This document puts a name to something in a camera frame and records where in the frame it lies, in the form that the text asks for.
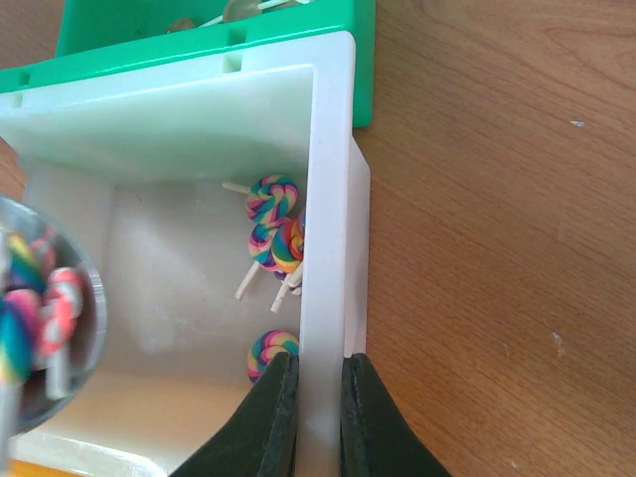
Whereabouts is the silver metal scoop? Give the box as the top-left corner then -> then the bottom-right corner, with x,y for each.
1,196 -> 107,476

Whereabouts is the yellow plastic bin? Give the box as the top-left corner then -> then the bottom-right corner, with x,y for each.
8,460 -> 80,477

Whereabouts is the green plastic bin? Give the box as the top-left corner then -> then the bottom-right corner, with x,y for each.
1,1 -> 376,127

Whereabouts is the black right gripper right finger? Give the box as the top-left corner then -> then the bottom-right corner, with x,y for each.
340,353 -> 449,477

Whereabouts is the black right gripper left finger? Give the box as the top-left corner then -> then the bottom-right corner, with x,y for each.
173,353 -> 299,477

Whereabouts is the white plastic bin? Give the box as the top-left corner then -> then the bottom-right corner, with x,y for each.
1,32 -> 370,476

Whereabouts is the rainbow swirl lollipop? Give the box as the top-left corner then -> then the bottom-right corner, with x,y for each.
270,210 -> 305,313
222,174 -> 299,224
235,218 -> 289,300
246,330 -> 299,384

